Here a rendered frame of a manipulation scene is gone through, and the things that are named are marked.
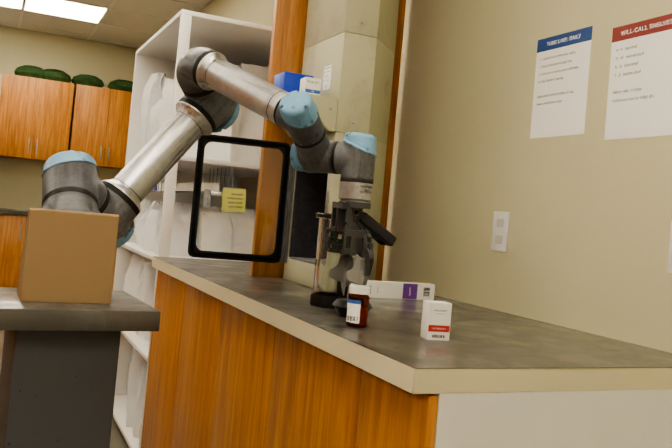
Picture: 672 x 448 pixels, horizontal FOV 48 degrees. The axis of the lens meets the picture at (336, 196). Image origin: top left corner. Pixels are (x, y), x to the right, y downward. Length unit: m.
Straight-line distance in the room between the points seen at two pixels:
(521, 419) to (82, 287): 0.88
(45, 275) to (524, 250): 1.23
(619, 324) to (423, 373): 0.78
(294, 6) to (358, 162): 1.09
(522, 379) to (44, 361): 0.90
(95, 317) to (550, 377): 0.84
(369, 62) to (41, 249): 1.16
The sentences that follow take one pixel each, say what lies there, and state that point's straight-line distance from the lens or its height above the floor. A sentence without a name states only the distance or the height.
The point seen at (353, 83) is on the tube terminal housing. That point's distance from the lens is 2.29.
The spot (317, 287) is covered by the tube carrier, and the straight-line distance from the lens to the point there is 1.84.
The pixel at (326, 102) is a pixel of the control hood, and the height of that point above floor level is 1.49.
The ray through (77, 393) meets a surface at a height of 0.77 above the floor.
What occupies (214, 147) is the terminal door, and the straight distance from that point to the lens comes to 2.48.
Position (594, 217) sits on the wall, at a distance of 1.95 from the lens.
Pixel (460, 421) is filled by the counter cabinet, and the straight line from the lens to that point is 1.26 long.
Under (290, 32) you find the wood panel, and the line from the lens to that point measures 2.63.
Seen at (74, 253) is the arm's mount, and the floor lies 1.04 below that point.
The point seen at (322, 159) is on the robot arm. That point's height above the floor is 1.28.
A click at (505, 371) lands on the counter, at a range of 1.29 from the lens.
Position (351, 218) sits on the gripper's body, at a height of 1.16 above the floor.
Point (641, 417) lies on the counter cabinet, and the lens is 1.51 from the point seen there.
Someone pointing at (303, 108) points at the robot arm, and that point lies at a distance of 1.59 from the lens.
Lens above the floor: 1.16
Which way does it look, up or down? 2 degrees up
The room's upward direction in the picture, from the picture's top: 5 degrees clockwise
